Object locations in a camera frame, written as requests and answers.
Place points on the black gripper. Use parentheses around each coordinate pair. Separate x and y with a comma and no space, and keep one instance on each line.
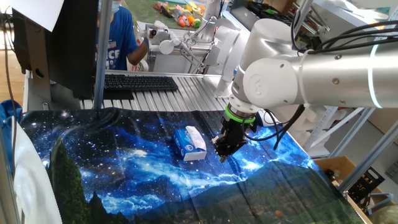
(233,137)

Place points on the white napkin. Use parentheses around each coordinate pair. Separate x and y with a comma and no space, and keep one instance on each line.
(196,137)

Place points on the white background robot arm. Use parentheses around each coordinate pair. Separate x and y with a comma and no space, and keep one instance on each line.
(227,46)

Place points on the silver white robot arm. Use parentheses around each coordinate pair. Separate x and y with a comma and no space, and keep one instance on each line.
(326,77)

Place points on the person forearm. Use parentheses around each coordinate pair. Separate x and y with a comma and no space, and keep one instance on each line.
(138,54)

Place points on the blue tissue pack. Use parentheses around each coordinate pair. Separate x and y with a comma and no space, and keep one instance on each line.
(183,146)

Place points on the white foam packing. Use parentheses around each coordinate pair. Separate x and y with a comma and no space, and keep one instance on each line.
(311,124)

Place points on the grey metal shelf rack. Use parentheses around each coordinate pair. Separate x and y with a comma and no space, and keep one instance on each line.
(320,127)

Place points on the galaxy landscape printed tablecloth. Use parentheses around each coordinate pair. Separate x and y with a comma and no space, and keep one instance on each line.
(124,161)

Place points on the black keyboard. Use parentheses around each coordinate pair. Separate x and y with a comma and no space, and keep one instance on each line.
(140,83)

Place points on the brown cardboard box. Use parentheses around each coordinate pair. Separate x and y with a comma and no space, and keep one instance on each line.
(342,163)

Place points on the white red printed panel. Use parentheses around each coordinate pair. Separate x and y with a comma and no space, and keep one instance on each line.
(141,66)

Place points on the green round toy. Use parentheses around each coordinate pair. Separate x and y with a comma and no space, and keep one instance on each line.
(197,23)

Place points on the white robot gripper device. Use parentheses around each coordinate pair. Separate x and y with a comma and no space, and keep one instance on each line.
(161,35)

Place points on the orange ball toy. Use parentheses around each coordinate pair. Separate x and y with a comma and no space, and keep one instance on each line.
(191,21)

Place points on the orange white plush toy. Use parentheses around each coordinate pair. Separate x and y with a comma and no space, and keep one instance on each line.
(183,21)

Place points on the black equipment tray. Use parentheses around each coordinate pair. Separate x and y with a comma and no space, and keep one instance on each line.
(264,9)

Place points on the yellow toy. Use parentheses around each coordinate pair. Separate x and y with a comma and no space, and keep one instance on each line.
(192,5)

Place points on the person in blue shirt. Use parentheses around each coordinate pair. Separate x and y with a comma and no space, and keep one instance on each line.
(119,37)

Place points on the green table mat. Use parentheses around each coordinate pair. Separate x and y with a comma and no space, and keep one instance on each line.
(140,12)

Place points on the light blue face mask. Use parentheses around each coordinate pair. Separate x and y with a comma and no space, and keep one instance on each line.
(116,5)

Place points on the black computer monitor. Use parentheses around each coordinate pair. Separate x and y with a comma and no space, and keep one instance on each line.
(74,46)

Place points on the white fabric sheet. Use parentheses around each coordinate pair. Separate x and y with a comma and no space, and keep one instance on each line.
(31,186)

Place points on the white paper sheet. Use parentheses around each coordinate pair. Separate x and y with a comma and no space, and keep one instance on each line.
(40,12)

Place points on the aluminium frame strut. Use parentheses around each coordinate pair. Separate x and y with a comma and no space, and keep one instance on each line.
(6,193)
(102,56)
(370,159)

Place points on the black metal bracket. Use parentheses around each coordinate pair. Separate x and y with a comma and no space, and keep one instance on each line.
(367,186)

